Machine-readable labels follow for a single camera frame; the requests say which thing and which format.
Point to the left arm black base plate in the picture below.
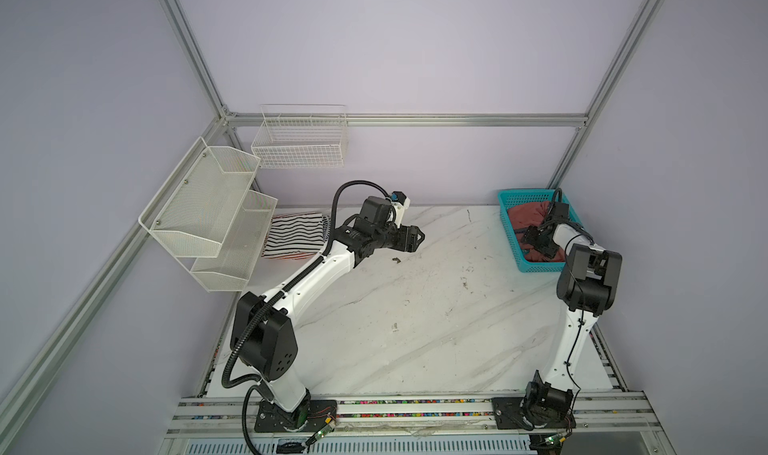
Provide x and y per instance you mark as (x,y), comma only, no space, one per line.
(294,416)

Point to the aluminium enclosure frame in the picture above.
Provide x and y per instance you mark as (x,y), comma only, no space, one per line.
(36,382)

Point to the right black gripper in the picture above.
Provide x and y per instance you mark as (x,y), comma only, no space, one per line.
(531,236)

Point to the black white striped tank top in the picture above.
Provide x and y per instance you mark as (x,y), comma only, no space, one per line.
(298,232)

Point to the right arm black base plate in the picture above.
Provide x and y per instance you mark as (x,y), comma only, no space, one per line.
(521,413)

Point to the aluminium mounting rail frame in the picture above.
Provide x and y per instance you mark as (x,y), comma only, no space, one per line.
(615,422)

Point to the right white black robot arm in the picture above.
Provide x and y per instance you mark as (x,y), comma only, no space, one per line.
(587,286)

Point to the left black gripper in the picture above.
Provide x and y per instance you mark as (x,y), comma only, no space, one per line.
(407,238)

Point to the white wire wall basket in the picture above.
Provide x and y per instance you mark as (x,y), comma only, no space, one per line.
(294,136)

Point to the red white striped folded top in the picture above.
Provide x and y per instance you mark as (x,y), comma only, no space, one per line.
(290,256)

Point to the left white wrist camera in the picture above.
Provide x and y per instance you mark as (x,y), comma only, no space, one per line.
(400,203)

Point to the lower white mesh shelf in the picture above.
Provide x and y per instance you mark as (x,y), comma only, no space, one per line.
(232,269)

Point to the teal plastic basket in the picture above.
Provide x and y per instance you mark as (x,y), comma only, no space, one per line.
(514,213)

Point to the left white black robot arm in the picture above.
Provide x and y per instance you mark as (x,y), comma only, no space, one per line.
(263,343)

